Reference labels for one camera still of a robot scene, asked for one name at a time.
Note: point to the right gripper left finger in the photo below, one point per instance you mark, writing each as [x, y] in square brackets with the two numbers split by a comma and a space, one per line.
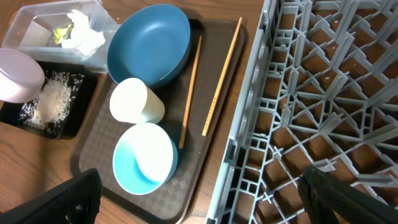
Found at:
[77, 200]

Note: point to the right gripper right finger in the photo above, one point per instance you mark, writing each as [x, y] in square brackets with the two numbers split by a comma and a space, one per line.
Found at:
[323, 196]

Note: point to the pile of rice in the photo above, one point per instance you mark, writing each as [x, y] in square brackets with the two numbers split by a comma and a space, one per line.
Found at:
[48, 111]

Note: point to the white cup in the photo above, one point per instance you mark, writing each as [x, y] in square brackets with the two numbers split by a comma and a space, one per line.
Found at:
[133, 102]

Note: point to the pink white bowl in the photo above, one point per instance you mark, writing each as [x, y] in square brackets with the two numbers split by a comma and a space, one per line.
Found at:
[21, 77]

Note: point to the white tissue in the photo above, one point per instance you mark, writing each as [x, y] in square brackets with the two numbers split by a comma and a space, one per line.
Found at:
[86, 40]

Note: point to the yellow snack wrapper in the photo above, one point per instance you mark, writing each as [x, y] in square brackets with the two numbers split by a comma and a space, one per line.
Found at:
[62, 33]

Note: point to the dark blue plate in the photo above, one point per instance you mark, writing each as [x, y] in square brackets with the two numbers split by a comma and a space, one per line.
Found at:
[152, 45]

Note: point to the black waste tray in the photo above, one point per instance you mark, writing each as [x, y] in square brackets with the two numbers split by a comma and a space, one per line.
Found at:
[82, 84]

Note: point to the grey dishwasher rack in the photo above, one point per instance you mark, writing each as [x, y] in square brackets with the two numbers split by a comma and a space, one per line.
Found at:
[320, 89]

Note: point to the light blue bowl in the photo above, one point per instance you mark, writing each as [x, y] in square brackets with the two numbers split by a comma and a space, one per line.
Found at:
[144, 158]

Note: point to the left wooden chopstick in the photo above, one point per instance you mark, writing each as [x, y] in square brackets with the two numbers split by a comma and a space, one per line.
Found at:
[190, 95]

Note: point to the wooden chopstick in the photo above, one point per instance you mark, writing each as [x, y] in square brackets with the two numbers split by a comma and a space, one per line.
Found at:
[190, 95]
[221, 79]

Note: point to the brown serving tray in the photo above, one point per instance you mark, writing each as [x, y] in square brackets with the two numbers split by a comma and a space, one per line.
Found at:
[169, 203]

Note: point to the clear plastic bin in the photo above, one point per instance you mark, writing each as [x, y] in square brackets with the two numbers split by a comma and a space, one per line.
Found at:
[33, 32]

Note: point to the right wooden chopstick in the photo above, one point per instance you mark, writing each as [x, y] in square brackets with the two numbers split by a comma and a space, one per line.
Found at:
[221, 79]

